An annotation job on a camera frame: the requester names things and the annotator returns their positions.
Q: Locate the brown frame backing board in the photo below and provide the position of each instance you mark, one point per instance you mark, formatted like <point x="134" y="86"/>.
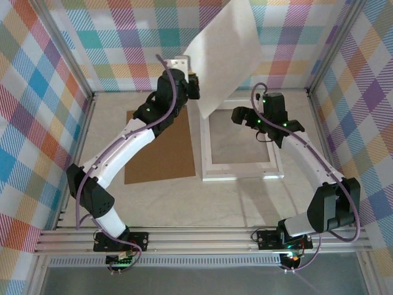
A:
<point x="165" y="153"/>

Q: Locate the white picture frame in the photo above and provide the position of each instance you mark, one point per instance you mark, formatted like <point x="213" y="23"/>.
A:
<point x="239" y="173"/>

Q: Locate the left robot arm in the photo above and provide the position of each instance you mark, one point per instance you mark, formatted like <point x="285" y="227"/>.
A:
<point x="116" y="153"/>

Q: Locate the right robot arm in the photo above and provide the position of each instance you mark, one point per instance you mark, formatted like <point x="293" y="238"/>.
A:
<point x="307" y="156"/>

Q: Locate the colourful plaid backdrop panel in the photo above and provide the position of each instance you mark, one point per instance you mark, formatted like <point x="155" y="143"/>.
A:
<point x="138" y="37"/>
<point x="368" y="107"/>
<point x="24" y="107"/>

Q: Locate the aluminium side rail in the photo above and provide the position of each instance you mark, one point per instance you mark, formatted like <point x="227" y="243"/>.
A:
<point x="82" y="129"/>
<point x="325" y="147"/>

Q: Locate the aluminium corner post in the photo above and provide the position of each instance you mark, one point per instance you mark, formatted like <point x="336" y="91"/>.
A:
<point x="335" y="46"/>
<point x="65" y="46"/>

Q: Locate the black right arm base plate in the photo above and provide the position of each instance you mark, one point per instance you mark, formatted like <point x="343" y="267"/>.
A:
<point x="267" y="239"/>

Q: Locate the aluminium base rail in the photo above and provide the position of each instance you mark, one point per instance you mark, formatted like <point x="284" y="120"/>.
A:
<point x="199" y="241"/>

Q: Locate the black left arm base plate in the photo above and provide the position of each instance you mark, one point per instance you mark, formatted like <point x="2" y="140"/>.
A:
<point x="141" y="242"/>

